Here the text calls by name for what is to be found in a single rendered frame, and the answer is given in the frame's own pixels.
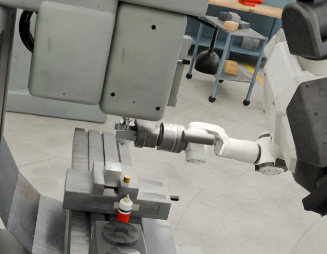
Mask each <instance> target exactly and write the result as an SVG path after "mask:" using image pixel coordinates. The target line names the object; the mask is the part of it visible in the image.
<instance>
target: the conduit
mask: <svg viewBox="0 0 327 254"><path fill-rule="evenodd" d="M33 13H34V12H33V11H27V10H23V11H22V13H21V16H20V20H19V33H20V37H21V40H22V42H23V44H24V45H25V47H26V48H27V49H28V50H29V51H30V52H31V53H33V50H34V42H35V39H34V38H33V36H32V34H31V31H30V24H31V22H30V19H31V17H32V15H33ZM35 13H36V14H37V13H38V12H35Z"/></svg>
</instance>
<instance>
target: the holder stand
mask: <svg viewBox="0 0 327 254"><path fill-rule="evenodd" d="M88 254H146V249H145V244H144V239H143V234H142V229H141V225H140V224H131V223H127V222H122V221H112V222H109V221H98V220H96V221H95V224H94V229H93V234H92V239H91V243H90V248H89V253H88Z"/></svg>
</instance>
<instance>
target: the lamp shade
mask: <svg viewBox="0 0 327 254"><path fill-rule="evenodd" d="M218 68H219V57H218V56H217V54H216V53H215V52H213V51H209V50H205V51H202V52H200V54H199V55H198V57H197V58H196V61H195V65H194V69H195V70H197V71H199V72H201V73H204V74H209V75H215V74H217V71H218Z"/></svg>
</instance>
